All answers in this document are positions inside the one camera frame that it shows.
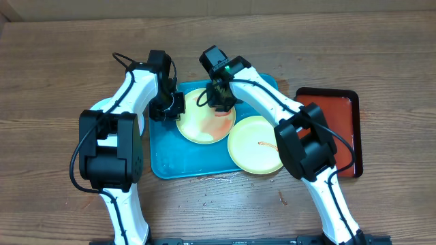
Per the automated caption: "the red black-rimmed tray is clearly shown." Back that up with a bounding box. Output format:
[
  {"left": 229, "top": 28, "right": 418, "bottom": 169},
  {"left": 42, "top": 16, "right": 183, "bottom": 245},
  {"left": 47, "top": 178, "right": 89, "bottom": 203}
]
[{"left": 295, "top": 87, "right": 363, "bottom": 178}]

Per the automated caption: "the light blue plate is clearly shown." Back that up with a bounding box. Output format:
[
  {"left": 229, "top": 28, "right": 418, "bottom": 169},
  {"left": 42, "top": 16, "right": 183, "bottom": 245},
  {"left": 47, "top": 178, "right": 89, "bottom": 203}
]
[{"left": 90, "top": 97, "right": 146, "bottom": 136}]

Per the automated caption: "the yellow-green plate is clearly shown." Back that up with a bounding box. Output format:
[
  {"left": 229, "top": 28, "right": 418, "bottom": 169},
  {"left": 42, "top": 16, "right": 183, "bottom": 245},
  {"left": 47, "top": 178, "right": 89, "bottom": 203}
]
[
  {"left": 176, "top": 88, "right": 236, "bottom": 144},
  {"left": 228, "top": 116, "right": 283, "bottom": 175}
]

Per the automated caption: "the orange sponge with dark scourer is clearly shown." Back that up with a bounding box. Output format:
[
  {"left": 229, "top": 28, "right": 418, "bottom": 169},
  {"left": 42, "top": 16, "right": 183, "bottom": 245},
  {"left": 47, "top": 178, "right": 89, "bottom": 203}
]
[{"left": 214, "top": 110, "right": 232, "bottom": 117}]

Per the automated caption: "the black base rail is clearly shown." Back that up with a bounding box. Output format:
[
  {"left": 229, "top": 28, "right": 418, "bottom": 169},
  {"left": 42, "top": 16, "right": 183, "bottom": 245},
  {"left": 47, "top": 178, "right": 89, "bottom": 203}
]
[{"left": 89, "top": 235, "right": 392, "bottom": 245}]

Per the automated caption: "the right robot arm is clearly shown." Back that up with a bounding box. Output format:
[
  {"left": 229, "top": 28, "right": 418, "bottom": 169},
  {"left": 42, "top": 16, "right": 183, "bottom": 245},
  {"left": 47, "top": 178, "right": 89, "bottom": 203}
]
[{"left": 199, "top": 53, "right": 367, "bottom": 244}]

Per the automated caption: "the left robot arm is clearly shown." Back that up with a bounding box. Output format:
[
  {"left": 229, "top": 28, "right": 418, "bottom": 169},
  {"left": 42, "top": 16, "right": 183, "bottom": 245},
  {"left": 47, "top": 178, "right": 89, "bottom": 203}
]
[{"left": 69, "top": 50, "right": 185, "bottom": 244}]

